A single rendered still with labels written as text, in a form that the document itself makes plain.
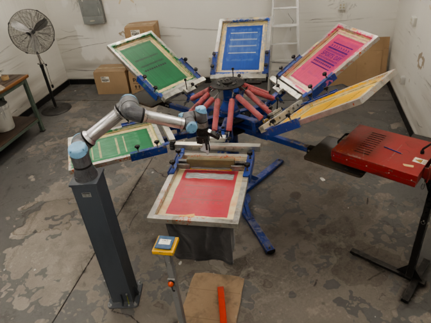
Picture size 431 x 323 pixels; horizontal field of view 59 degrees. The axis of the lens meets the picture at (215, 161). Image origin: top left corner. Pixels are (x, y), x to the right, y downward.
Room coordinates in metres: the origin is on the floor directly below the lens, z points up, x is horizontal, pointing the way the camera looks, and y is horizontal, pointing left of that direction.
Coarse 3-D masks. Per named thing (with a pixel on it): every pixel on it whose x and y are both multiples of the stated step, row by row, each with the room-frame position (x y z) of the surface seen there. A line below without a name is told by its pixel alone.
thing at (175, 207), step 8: (184, 176) 2.34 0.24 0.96; (184, 184) 2.24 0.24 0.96; (192, 184) 2.23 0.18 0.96; (200, 184) 2.22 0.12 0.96; (176, 192) 2.15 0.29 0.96; (176, 200) 2.07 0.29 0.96; (168, 208) 1.99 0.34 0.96; (176, 208) 1.98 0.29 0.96; (184, 208) 1.97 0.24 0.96; (192, 208) 1.96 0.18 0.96
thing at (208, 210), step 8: (208, 184) 2.21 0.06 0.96; (216, 184) 2.20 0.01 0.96; (224, 184) 2.19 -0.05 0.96; (232, 184) 2.18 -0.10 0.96; (232, 192) 2.09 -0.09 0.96; (224, 200) 2.01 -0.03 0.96; (200, 208) 1.95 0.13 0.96; (208, 208) 1.95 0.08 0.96; (216, 208) 1.94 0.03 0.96; (224, 208) 1.93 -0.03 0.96; (208, 216) 1.87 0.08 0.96; (216, 216) 1.86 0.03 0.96; (224, 216) 1.85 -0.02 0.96
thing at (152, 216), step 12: (192, 156) 2.57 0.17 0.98; (204, 156) 2.55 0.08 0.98; (216, 156) 2.53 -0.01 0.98; (228, 156) 2.50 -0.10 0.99; (240, 156) 2.48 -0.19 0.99; (168, 180) 2.26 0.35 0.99; (240, 192) 2.03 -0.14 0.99; (156, 204) 2.00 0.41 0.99; (240, 204) 1.91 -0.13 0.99; (156, 216) 1.88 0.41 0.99; (168, 216) 1.87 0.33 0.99; (180, 216) 1.86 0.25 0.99; (240, 216) 1.81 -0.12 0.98
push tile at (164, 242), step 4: (160, 236) 1.71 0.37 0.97; (164, 236) 1.71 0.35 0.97; (168, 236) 1.71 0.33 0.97; (172, 236) 1.70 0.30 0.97; (160, 240) 1.68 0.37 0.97; (164, 240) 1.68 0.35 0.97; (168, 240) 1.67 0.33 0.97; (172, 240) 1.67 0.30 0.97; (156, 244) 1.65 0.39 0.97; (160, 244) 1.65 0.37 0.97; (164, 244) 1.64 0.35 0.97; (168, 244) 1.64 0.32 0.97; (172, 244) 1.64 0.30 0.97; (156, 248) 1.63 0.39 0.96; (160, 248) 1.62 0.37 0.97; (164, 248) 1.62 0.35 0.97; (168, 248) 1.61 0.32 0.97
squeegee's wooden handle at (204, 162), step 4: (188, 160) 2.41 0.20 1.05; (192, 160) 2.40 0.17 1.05; (196, 160) 2.39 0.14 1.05; (200, 160) 2.39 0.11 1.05; (204, 160) 2.38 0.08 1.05; (208, 160) 2.37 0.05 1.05; (212, 160) 2.36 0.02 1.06; (216, 160) 2.36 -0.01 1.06; (220, 160) 2.35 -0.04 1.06; (224, 160) 2.34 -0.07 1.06; (228, 160) 2.34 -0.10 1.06; (232, 160) 2.33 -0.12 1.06; (192, 164) 2.40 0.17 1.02; (196, 164) 2.39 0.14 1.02; (200, 164) 2.39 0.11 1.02; (204, 164) 2.38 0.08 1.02; (208, 164) 2.37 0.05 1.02; (212, 164) 2.36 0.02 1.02; (216, 164) 2.36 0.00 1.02; (220, 164) 2.35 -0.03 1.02; (224, 164) 2.34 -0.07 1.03; (228, 164) 2.33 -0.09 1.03; (232, 164) 2.33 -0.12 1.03
